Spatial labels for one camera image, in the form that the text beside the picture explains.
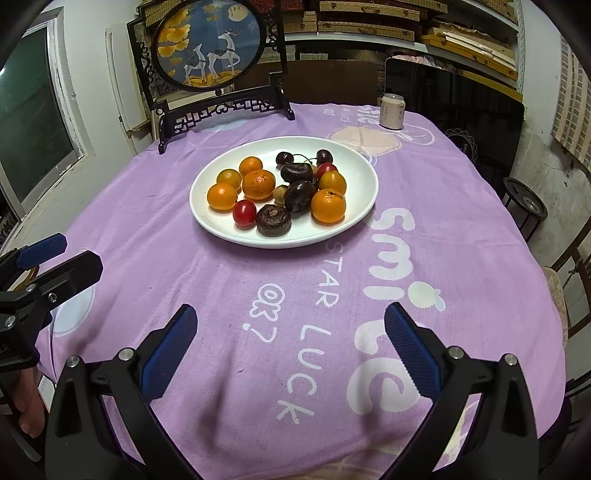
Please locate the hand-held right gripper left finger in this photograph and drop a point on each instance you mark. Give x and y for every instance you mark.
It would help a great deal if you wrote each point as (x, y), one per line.
(168, 355)

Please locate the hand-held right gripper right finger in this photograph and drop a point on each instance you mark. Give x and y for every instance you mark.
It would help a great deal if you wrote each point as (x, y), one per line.
(413, 355)

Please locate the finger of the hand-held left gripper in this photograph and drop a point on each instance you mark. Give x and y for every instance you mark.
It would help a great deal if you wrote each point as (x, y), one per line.
(69, 274)
(41, 249)

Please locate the white oval plate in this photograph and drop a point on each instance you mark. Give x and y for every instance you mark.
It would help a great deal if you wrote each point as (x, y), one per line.
(217, 226)

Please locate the red cherry tomato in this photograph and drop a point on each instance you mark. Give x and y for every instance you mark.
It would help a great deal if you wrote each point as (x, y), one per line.
(326, 170)
(244, 213)

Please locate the small orange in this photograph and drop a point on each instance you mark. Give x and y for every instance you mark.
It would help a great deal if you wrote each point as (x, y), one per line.
(229, 178)
(332, 182)

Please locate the bumpy mandarin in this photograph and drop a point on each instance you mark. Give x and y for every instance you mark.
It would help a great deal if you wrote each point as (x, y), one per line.
(258, 184)

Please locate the large dark water chestnut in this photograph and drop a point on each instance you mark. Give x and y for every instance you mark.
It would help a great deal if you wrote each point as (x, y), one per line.
(299, 196)

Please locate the tan longan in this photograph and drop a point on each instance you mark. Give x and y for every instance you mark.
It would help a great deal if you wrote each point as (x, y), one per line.
(279, 194)

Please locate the person's left hand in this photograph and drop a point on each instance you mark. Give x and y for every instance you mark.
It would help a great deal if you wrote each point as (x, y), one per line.
(32, 417)

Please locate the purple printed blanket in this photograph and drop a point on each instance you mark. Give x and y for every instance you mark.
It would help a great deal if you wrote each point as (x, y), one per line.
(461, 240)

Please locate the window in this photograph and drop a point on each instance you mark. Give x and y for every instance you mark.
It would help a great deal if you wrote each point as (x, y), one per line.
(32, 110)

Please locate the beige chair cushion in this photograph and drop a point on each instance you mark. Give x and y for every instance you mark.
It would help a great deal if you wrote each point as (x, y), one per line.
(556, 300)

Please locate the mandarin with stem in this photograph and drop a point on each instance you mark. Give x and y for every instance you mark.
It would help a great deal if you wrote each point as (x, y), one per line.
(328, 207)

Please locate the white leaning board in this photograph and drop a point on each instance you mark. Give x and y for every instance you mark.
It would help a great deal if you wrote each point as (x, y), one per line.
(122, 83)

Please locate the wooden chair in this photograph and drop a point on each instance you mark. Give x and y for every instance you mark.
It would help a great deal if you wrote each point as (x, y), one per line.
(577, 258)

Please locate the black round metal stand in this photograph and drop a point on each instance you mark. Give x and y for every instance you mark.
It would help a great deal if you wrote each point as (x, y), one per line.
(526, 201)

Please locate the small kumquat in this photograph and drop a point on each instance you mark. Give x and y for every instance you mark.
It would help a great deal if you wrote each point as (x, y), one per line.
(250, 166)

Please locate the pale drink can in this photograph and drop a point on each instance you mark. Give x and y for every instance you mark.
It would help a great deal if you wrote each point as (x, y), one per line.
(392, 111)

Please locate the round deer table screen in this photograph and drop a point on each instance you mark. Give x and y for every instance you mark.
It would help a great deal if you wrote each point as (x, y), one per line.
(207, 46)

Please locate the pink cloth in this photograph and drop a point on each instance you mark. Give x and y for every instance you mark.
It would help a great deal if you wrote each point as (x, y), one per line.
(413, 61)

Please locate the storage shelf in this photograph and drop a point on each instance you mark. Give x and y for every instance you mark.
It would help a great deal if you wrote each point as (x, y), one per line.
(521, 46)

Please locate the stack of flat wooden boxes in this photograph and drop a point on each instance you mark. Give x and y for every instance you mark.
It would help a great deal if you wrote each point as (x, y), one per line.
(369, 18)

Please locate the woven bamboo wall mat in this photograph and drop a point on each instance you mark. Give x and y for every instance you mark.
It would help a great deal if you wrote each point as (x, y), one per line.
(575, 110)

